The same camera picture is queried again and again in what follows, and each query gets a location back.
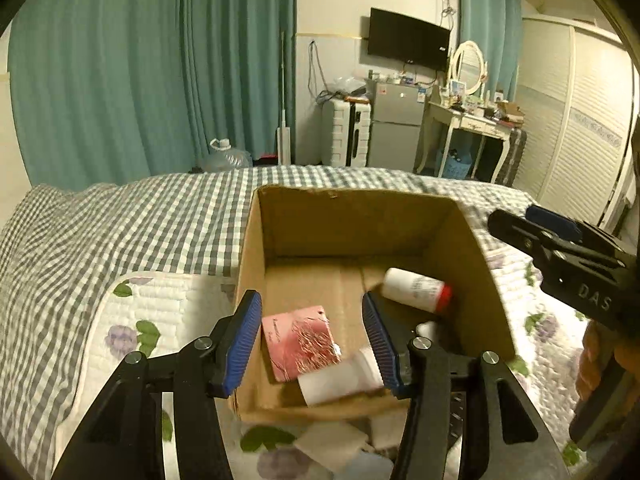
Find brown cardboard box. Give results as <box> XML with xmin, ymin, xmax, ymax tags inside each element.
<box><xmin>226</xmin><ymin>184</ymin><xmax>518</xmax><ymax>426</ymax></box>

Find dark suitcase by wardrobe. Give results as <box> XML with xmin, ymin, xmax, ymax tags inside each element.
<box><xmin>496</xmin><ymin>128</ymin><xmax>527</xmax><ymax>186</ymax></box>

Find oval white mirror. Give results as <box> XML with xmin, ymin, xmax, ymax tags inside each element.
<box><xmin>447</xmin><ymin>40</ymin><xmax>488</xmax><ymax>96</ymax></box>

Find green curtain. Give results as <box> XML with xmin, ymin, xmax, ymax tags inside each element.
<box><xmin>8</xmin><ymin>0</ymin><xmax>296</xmax><ymax>191</ymax></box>
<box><xmin>458</xmin><ymin>0</ymin><xmax>523</xmax><ymax>101</ymax></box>

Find white suitcase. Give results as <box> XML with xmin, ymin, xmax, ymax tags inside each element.
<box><xmin>320</xmin><ymin>99</ymin><xmax>371</xmax><ymax>168</ymax></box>

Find white dressing table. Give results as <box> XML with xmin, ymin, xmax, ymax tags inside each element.
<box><xmin>413</xmin><ymin>102</ymin><xmax>512</xmax><ymax>184</ymax></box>

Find clear water jug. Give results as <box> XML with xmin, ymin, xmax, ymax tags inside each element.
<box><xmin>201</xmin><ymin>139</ymin><xmax>253</xmax><ymax>174</ymax></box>

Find silver mini fridge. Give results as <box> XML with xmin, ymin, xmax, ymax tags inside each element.
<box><xmin>368</xmin><ymin>81</ymin><xmax>426</xmax><ymax>172</ymax></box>

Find grey checkered bed sheet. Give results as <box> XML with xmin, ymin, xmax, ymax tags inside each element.
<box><xmin>1</xmin><ymin>166</ymin><xmax>532</xmax><ymax>479</ymax></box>

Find red rose patterned box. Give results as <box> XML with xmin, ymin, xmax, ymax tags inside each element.
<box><xmin>262</xmin><ymin>306</ymin><xmax>341</xmax><ymax>382</ymax></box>

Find white floral quilted blanket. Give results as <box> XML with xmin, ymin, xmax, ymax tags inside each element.
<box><xmin>54</xmin><ymin>234</ymin><xmax>568</xmax><ymax>479</ymax></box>

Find green curtain right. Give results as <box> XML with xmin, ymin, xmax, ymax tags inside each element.
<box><xmin>458</xmin><ymin>0</ymin><xmax>523</xmax><ymax>101</ymax></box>

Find white louvered wardrobe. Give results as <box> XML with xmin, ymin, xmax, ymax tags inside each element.
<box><xmin>513</xmin><ymin>15</ymin><xmax>639</xmax><ymax>226</ymax></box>

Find blue basket under table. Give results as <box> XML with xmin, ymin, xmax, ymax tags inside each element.
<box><xmin>435</xmin><ymin>148</ymin><xmax>473</xmax><ymax>180</ymax></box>

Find light blue case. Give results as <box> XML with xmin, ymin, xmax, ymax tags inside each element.
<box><xmin>333</xmin><ymin>451</ymin><xmax>394</xmax><ymax>480</ymax></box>

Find white flat mop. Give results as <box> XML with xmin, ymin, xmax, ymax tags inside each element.
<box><xmin>277</xmin><ymin>30</ymin><xmax>292</xmax><ymax>166</ymax></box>

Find white rectangular box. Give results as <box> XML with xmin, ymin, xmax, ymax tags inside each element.
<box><xmin>293</xmin><ymin>422</ymin><xmax>369</xmax><ymax>472</ymax></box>

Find white bottle red cap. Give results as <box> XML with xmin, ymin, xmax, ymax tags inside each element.
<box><xmin>382</xmin><ymin>268</ymin><xmax>452</xmax><ymax>314</ymax></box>

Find black remote control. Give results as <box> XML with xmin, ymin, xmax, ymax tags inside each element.
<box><xmin>447</xmin><ymin>392</ymin><xmax>466</xmax><ymax>451</ymax></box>

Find green curtain left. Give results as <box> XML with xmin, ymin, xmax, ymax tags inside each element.
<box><xmin>8</xmin><ymin>0</ymin><xmax>296</xmax><ymax>191</ymax></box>

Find person's right hand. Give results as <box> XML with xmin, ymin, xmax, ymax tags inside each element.
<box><xmin>575</xmin><ymin>320</ymin><xmax>639</xmax><ymax>416</ymax></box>

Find black wall television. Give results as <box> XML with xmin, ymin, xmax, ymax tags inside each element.
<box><xmin>367</xmin><ymin>8</ymin><xmax>450</xmax><ymax>72</ymax></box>

